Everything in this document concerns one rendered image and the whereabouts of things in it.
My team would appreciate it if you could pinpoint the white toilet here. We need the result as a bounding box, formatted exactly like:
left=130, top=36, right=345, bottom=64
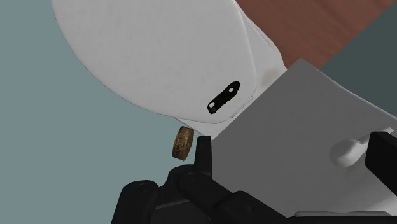
left=51, top=0, right=397, bottom=218

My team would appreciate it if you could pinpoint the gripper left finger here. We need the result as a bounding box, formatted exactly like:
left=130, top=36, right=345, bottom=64
left=111, top=135, right=290, bottom=224

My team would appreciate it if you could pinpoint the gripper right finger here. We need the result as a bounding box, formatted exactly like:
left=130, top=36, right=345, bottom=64
left=365, top=131, right=397, bottom=197

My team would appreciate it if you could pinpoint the small black flat object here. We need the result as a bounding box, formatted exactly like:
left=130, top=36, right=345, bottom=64
left=206, top=81, right=241, bottom=115

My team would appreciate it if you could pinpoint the brown round disc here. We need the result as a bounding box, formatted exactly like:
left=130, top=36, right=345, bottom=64
left=172, top=125, right=195, bottom=162

